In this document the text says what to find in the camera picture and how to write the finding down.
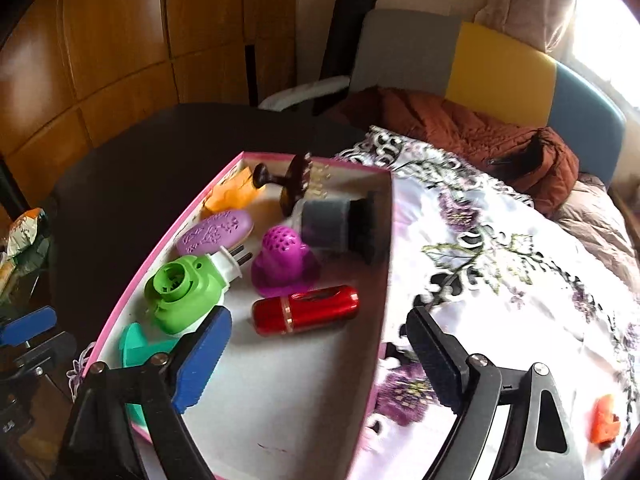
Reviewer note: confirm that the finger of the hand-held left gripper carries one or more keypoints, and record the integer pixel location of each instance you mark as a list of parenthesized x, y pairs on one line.
[(50, 352), (27, 325)]

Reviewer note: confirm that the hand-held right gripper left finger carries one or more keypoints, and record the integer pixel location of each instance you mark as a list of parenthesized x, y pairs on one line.
[(200, 360)]

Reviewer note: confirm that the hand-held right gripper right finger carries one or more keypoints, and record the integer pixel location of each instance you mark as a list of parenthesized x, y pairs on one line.
[(435, 360)]

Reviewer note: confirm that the teal green plastic cap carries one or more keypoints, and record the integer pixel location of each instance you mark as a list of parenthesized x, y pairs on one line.
[(140, 350)]

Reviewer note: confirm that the green plug-in repellent heater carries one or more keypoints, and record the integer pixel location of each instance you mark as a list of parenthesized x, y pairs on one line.
[(180, 290)]

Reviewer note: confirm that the pink cardboard box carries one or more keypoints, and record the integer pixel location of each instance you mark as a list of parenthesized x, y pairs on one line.
[(300, 385)]

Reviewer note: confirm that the red metallic cylinder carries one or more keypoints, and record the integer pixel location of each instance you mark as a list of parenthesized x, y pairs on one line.
[(310, 307)]

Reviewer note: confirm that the magenta perforated plastic dome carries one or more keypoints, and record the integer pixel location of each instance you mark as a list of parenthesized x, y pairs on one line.
[(280, 260)]

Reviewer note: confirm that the grey canister with black lid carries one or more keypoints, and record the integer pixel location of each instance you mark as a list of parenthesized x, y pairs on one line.
[(325, 220)]

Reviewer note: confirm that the brown bristle brush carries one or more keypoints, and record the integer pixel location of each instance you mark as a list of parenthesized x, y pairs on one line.
[(295, 180)]

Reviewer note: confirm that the printed plastic bag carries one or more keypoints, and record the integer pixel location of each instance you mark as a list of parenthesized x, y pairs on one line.
[(27, 232)]

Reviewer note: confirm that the floral embroidered tablecloth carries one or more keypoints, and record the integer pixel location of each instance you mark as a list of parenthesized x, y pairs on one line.
[(500, 285)]

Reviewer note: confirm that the orange plastic toy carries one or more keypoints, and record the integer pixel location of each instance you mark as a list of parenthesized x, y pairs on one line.
[(602, 420)]

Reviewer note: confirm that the beige pink duvet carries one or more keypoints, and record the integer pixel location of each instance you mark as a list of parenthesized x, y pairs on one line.
[(590, 220)]

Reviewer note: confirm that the brown quilted jacket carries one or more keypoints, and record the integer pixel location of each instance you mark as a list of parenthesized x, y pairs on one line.
[(450, 125)]

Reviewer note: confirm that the white chair armrest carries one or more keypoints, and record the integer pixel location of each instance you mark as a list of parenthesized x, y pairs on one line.
[(300, 92)]

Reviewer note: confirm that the grey yellow blue headboard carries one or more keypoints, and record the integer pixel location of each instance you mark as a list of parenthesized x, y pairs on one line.
[(500, 70)]

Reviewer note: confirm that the wooden wardrobe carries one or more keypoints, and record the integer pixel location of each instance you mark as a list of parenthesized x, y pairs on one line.
[(125, 35)]

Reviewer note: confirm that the black rolled mat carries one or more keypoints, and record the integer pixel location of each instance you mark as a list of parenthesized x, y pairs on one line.
[(347, 30)]

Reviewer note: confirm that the window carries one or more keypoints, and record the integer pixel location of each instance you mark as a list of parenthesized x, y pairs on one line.
[(600, 35)]

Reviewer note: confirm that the beige curtain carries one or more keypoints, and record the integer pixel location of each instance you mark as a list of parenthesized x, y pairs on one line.
[(530, 5)]

